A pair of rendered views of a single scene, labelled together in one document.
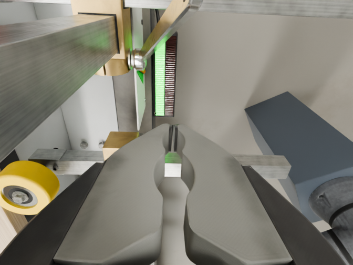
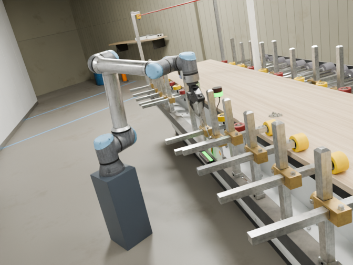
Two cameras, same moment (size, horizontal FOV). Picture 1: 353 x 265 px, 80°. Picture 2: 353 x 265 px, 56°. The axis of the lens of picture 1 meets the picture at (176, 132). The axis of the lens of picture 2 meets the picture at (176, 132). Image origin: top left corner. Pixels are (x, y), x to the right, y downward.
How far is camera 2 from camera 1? 1.91 m
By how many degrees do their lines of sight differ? 40
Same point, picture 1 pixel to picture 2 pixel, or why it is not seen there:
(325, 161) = (122, 181)
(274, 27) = not seen: outside the picture
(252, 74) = (157, 248)
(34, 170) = (221, 119)
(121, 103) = not seen: hidden behind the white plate
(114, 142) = (210, 131)
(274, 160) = (169, 141)
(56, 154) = (222, 126)
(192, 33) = (207, 249)
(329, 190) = (121, 167)
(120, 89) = not seen: hidden behind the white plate
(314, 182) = (126, 170)
